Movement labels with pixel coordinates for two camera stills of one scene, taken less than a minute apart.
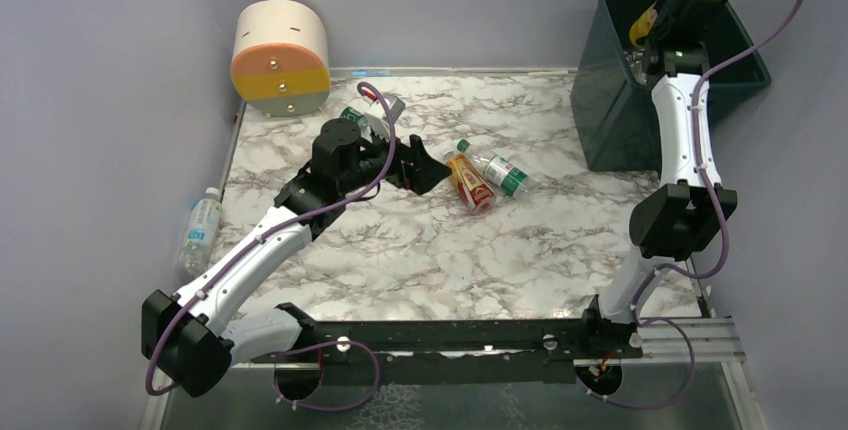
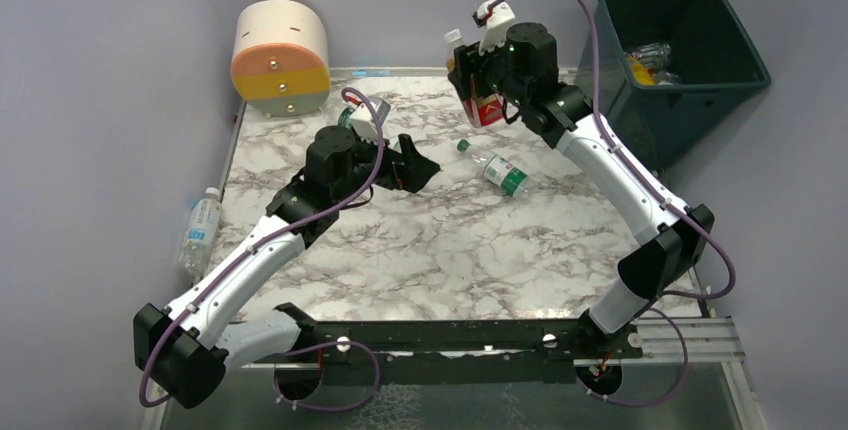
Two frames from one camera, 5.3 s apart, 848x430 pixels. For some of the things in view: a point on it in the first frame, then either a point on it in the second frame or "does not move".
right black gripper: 662,22 -> 468,74
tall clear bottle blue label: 200,236 does not move
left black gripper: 404,164 does not move
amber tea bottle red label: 470,186 -> 482,111
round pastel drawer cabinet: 280,60 does not move
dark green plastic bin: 615,109 does not move
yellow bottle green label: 642,26 -> 642,74
